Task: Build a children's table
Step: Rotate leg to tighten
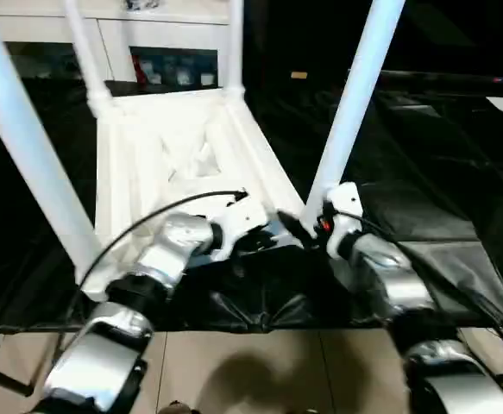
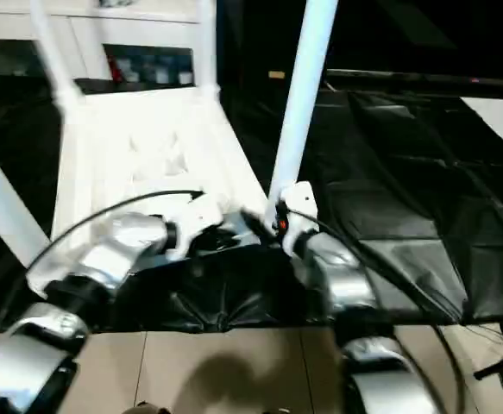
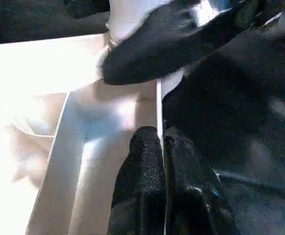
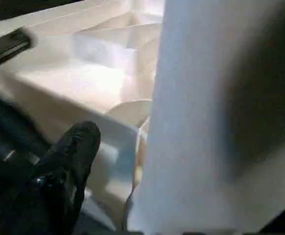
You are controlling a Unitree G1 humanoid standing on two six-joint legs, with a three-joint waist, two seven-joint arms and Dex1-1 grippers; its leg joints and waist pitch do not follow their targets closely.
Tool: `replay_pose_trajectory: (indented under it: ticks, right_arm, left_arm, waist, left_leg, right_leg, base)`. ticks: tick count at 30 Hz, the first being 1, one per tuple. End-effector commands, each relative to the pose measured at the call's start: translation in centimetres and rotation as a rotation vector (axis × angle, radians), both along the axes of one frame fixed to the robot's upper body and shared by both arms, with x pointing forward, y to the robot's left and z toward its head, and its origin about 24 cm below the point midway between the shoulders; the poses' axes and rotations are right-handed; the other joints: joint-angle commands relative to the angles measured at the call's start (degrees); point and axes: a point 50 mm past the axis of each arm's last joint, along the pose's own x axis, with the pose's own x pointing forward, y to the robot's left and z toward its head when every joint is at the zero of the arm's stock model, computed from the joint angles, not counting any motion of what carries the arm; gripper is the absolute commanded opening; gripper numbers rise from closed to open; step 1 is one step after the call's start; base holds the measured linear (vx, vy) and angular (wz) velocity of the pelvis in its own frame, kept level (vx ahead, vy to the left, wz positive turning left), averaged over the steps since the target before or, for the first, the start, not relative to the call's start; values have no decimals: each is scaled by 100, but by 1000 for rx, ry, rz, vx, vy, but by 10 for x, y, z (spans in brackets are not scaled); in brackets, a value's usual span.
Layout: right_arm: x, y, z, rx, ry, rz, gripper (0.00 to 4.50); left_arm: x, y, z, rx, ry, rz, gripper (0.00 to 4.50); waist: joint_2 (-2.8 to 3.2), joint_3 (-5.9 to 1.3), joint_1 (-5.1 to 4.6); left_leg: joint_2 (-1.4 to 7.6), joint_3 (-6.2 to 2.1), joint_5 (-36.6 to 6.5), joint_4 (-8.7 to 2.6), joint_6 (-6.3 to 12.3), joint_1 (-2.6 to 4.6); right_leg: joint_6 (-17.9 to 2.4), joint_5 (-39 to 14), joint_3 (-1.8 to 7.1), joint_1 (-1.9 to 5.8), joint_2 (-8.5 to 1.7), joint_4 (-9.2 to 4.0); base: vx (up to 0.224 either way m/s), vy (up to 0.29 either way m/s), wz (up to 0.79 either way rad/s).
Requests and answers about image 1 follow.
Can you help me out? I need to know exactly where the white plastic table leg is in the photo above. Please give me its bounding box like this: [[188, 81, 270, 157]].
[[0, 0, 102, 289], [226, 0, 248, 99], [304, 0, 408, 226], [62, 0, 115, 118]]

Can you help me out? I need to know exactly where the white plastic table top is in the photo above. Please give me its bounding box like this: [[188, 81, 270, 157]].
[[78, 87, 318, 304]]

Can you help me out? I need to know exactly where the black glossy mat cloth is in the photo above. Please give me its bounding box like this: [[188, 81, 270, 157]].
[[0, 75, 503, 334]]

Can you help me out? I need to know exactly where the black monitor bar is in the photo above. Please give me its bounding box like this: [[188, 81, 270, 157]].
[[377, 70, 503, 92]]

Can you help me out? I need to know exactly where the white glass door cabinet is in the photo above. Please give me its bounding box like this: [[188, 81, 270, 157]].
[[0, 0, 236, 88]]

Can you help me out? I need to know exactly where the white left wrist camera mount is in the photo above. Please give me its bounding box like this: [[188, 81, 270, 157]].
[[213, 191, 270, 260]]

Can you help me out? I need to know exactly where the black folding table frame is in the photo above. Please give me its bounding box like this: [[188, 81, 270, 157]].
[[0, 330, 37, 397]]

